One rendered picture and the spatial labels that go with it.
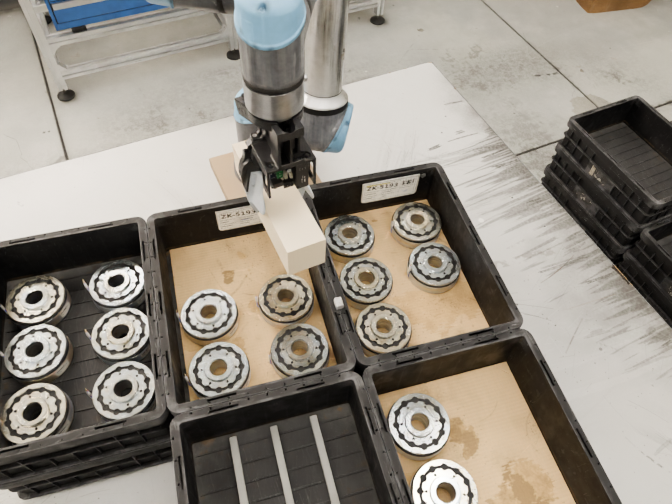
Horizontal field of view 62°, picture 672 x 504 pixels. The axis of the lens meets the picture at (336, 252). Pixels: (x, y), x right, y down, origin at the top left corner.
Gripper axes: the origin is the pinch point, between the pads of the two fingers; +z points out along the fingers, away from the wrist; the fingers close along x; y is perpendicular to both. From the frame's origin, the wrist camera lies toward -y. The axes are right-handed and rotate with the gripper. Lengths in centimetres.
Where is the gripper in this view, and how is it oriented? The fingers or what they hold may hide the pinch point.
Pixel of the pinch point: (276, 196)
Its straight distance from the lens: 88.8
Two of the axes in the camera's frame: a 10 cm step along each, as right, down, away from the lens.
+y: 4.2, 7.5, -5.1
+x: 9.0, -3.3, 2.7
